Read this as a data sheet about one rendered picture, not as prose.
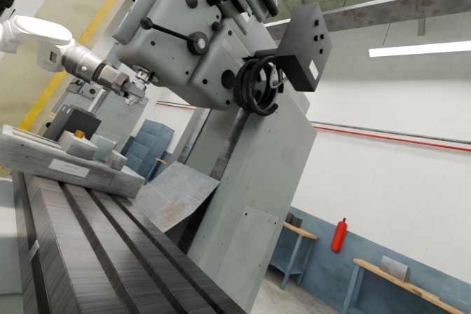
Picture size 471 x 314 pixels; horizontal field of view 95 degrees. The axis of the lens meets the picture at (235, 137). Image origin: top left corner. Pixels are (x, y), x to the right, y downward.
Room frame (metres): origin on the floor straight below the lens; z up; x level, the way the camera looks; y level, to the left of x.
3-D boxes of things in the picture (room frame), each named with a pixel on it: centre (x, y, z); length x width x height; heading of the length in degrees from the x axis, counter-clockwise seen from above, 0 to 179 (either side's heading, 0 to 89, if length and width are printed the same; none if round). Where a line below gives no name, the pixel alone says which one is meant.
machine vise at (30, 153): (0.66, 0.39, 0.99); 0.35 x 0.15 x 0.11; 136
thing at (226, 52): (0.81, 0.21, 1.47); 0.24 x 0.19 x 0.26; 47
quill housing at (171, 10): (0.67, 0.34, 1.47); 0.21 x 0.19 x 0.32; 47
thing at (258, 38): (1.03, 0.01, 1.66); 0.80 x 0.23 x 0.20; 137
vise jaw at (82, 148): (0.64, 0.40, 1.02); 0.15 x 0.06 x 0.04; 46
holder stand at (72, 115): (1.07, 0.73, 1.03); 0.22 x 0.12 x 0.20; 48
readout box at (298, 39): (0.66, -0.10, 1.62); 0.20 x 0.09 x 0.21; 137
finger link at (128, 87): (0.64, 0.34, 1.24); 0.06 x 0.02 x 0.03; 112
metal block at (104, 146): (0.68, 0.36, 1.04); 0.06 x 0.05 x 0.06; 46
